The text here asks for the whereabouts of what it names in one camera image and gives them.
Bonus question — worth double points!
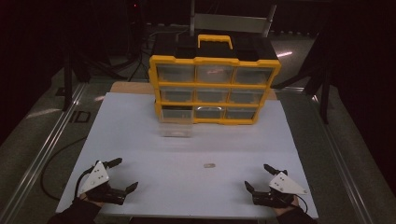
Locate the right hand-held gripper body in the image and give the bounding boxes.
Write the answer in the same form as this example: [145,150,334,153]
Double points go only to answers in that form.
[251,172,309,209]

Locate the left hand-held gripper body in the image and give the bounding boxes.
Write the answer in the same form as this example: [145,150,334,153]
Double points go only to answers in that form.
[78,161,127,206]

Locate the person's left hand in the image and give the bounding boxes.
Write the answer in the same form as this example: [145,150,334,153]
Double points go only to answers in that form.
[78,193,105,208]

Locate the person's right hand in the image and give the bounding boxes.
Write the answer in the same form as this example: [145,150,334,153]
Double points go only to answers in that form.
[273,198,301,217]

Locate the clear plastic drawer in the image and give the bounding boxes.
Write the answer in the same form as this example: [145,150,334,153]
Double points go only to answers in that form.
[158,105,194,139]

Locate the black tripod stand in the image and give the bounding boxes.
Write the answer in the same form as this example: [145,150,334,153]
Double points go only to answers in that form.
[272,29,332,125]
[61,29,129,112]

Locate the yellow and black drawer cabinet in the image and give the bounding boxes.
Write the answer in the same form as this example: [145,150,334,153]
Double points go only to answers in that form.
[148,34,282,126]

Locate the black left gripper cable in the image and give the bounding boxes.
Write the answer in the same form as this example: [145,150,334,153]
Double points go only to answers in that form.
[74,166,96,198]

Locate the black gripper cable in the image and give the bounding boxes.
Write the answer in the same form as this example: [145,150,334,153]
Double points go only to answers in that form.
[293,193,309,215]
[74,166,96,198]

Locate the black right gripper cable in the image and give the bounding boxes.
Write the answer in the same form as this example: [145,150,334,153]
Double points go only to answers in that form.
[293,193,309,215]

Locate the black floor cable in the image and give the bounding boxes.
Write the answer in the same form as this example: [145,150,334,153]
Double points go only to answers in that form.
[39,135,89,202]

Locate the aluminium floor rail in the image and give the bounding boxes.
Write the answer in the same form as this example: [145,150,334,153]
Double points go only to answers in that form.
[0,81,89,224]
[309,92,379,224]

